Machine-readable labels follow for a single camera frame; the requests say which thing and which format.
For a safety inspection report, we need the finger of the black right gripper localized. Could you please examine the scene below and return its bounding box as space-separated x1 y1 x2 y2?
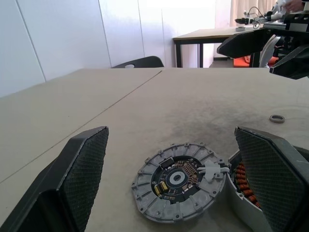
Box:
268 45 309 80
216 28 270 59

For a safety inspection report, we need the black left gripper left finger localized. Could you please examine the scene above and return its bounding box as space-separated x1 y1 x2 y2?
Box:
0 126 109 232

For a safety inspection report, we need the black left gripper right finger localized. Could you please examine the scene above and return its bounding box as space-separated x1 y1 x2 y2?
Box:
234 126 309 232

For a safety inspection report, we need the grey motor stator with copper coils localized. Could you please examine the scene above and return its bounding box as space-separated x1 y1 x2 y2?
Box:
226 150 264 218

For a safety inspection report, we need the small grey metal ring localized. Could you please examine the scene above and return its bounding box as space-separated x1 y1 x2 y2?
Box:
269 114 285 124

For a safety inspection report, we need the grey motor cover with circuit board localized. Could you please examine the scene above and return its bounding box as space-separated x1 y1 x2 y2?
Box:
131 142 229 222

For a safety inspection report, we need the bystander person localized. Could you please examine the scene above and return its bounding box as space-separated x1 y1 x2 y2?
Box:
282 0 309 13

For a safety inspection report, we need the orange mat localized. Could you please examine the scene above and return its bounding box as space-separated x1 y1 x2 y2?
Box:
233 57 254 68

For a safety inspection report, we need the tan table with black legs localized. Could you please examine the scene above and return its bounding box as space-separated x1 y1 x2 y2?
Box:
172 26 264 68

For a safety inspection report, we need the black plastic chair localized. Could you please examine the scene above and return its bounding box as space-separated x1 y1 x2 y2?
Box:
111 56 165 69

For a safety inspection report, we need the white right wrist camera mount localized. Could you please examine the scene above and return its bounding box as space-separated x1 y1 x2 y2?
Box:
260 33 281 70

